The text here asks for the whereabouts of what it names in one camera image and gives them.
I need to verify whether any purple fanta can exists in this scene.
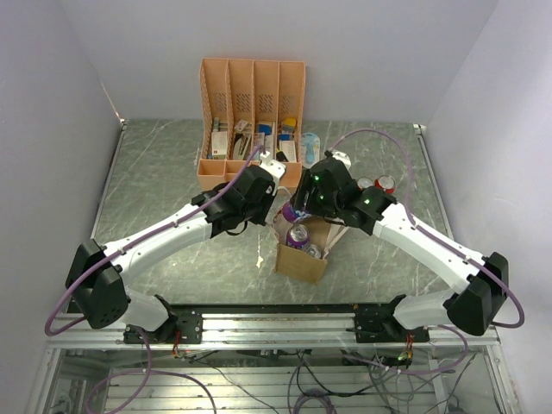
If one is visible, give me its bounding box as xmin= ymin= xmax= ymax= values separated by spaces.
xmin=281 ymin=202 xmax=311 ymax=223
xmin=303 ymin=243 xmax=323 ymax=259
xmin=285 ymin=223 xmax=310 ymax=250

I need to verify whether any red cola can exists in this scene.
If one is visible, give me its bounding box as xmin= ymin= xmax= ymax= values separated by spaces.
xmin=356 ymin=177 xmax=374 ymax=191
xmin=374 ymin=174 xmax=396 ymax=194

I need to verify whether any patterned canvas tote bag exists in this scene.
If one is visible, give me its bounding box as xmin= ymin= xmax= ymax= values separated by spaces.
xmin=271 ymin=187 xmax=348 ymax=284

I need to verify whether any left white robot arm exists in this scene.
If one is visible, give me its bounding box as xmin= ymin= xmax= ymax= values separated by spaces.
xmin=66 ymin=161 xmax=285 ymax=342

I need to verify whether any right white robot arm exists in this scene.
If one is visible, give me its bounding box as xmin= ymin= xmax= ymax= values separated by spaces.
xmin=292 ymin=156 xmax=509 ymax=342

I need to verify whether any blue packaged razor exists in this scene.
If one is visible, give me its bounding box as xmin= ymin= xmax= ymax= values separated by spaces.
xmin=300 ymin=133 xmax=321 ymax=168

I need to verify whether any small white card box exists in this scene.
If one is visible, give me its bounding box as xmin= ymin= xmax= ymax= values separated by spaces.
xmin=279 ymin=141 xmax=298 ymax=162

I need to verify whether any white stationery box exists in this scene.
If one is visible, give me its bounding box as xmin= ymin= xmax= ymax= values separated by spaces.
xmin=210 ymin=130 xmax=228 ymax=160

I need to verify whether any green white glue stick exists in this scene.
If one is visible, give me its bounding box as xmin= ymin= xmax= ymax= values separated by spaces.
xmin=212 ymin=117 xmax=220 ymax=132

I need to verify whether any peach plastic file organizer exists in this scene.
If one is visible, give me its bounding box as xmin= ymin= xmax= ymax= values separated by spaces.
xmin=198 ymin=58 xmax=306 ymax=191

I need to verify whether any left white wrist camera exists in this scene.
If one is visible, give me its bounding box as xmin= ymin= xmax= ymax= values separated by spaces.
xmin=259 ymin=151 xmax=286 ymax=180

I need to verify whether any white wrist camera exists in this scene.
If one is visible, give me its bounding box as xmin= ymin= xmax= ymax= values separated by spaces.
xmin=325 ymin=150 xmax=351 ymax=170
xmin=259 ymin=151 xmax=286 ymax=180

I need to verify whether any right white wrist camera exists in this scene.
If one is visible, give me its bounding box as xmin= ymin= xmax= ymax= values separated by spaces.
xmin=325 ymin=150 xmax=351 ymax=170

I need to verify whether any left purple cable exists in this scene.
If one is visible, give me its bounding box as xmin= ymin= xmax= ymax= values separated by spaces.
xmin=44 ymin=144 xmax=265 ymax=336

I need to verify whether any purple cable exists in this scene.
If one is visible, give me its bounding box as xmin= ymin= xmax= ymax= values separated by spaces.
xmin=325 ymin=129 xmax=526 ymax=327
xmin=44 ymin=144 xmax=265 ymax=336

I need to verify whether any aluminium mounting rail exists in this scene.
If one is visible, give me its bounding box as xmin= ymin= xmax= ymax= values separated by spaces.
xmin=41 ymin=304 xmax=501 ymax=350

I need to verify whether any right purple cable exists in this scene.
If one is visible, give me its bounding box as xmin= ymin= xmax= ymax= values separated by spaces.
xmin=325 ymin=129 xmax=526 ymax=327

